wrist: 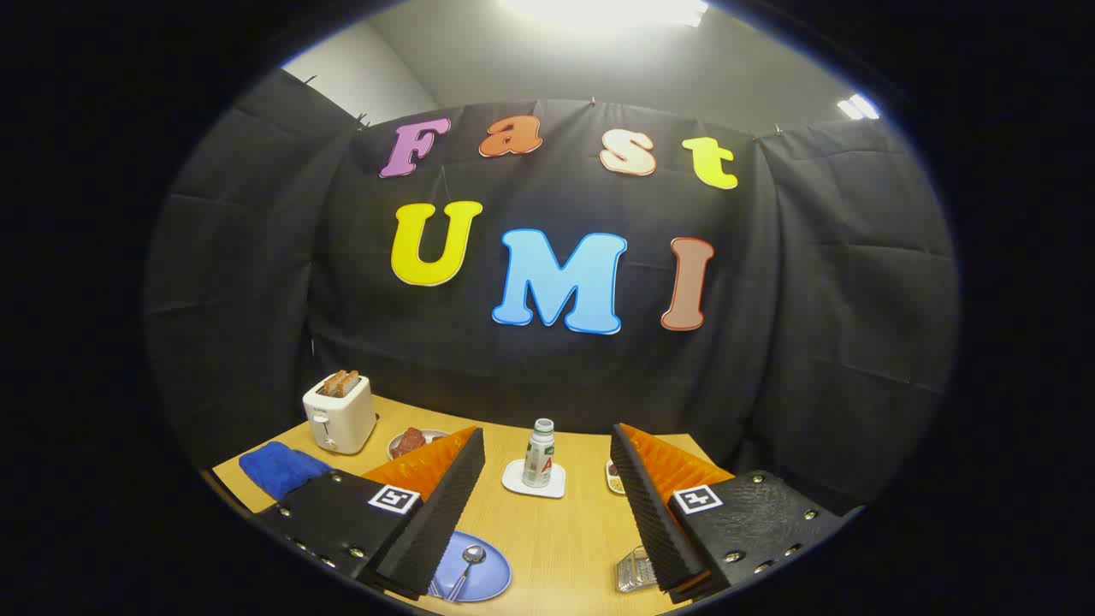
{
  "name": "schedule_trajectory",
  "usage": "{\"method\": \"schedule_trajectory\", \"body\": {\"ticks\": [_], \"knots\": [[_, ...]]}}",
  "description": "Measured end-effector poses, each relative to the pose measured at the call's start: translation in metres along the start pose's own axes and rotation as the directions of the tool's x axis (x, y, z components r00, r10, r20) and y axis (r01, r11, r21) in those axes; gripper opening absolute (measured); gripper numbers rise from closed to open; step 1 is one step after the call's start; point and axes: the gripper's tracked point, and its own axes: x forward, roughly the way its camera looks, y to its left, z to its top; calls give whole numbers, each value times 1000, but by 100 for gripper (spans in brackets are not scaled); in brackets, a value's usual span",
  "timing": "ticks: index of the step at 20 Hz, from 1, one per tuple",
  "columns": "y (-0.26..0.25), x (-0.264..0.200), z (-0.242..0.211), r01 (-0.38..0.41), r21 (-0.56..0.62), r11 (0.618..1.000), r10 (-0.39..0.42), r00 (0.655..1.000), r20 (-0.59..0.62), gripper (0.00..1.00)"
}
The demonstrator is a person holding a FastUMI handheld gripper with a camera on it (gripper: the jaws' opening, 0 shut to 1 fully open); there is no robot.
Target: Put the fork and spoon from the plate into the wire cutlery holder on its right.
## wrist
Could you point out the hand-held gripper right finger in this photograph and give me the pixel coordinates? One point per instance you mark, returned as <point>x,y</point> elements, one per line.
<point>643,505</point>

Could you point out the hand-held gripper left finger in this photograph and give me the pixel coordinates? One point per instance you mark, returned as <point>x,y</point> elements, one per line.
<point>445,505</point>

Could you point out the white divided snack tray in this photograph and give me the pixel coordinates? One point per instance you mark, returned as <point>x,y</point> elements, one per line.
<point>613,477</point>

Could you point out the brown meat slice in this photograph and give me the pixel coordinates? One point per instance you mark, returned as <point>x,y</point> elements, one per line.
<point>411,441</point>

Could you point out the white square coaster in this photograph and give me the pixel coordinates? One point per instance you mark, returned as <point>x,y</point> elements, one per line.
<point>513,481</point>

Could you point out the grey oval food plate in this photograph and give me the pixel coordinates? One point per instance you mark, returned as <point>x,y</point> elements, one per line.
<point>395,448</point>

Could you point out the blue round plate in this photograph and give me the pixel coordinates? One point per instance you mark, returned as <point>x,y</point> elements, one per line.
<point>492,577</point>

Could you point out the white drink bottle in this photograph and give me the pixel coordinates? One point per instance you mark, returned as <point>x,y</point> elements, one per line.
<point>538,458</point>

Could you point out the white toaster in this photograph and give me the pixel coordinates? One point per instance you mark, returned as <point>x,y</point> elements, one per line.
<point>342,419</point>

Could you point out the brown toast slices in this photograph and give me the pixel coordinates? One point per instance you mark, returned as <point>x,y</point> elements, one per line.
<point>340,382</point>

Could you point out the blue folded towel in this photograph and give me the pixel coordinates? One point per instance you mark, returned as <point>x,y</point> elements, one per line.
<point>278,469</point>

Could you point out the small ceiling light panel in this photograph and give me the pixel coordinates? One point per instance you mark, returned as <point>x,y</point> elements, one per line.
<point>858,107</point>

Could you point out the large ceiling light panel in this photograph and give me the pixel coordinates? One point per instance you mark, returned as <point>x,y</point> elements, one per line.
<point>607,10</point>

